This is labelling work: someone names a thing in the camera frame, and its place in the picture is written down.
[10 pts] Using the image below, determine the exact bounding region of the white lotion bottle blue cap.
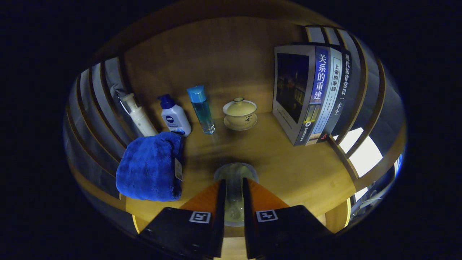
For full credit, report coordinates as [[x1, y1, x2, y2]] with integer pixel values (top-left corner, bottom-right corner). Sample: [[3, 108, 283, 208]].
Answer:
[[157, 94, 192, 137]]

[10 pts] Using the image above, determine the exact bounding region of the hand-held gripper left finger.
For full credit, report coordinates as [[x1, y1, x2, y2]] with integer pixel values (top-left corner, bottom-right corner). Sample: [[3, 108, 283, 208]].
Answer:
[[139, 179, 227, 260]]

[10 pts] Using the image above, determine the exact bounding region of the yellow lidded teacup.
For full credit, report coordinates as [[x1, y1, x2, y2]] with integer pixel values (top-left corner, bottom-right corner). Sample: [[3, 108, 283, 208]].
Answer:
[[222, 97, 258, 131]]

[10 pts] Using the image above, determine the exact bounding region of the black spine book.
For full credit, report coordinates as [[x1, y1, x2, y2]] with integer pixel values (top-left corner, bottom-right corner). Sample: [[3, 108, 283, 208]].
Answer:
[[318, 49, 353, 143]]

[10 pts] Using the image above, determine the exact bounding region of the wooden cabinet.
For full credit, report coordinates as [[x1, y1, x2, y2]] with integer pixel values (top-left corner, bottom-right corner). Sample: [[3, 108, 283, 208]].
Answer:
[[65, 2, 406, 231]]

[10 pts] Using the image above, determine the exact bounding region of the white pump bottle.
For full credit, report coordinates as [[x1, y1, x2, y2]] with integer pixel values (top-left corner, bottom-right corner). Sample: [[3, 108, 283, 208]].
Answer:
[[121, 93, 159, 138]]

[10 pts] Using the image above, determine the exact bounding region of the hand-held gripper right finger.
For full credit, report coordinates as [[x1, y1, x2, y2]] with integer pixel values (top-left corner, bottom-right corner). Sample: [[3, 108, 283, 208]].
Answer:
[[243, 177, 332, 260]]

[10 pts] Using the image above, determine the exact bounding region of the grey book blue spine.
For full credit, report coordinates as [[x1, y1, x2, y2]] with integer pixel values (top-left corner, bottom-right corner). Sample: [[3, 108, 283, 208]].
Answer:
[[273, 45, 331, 147]]

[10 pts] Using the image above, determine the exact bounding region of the white spine book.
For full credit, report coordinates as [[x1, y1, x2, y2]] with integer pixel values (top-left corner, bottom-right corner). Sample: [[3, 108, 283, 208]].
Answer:
[[307, 48, 343, 146]]

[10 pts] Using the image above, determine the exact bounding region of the teal clear bottle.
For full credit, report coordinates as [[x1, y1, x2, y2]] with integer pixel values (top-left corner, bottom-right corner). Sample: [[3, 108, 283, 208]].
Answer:
[[187, 85, 216, 135]]

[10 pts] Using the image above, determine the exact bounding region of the blue towel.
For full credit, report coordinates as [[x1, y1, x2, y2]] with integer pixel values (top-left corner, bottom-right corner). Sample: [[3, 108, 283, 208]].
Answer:
[[115, 131, 184, 202]]

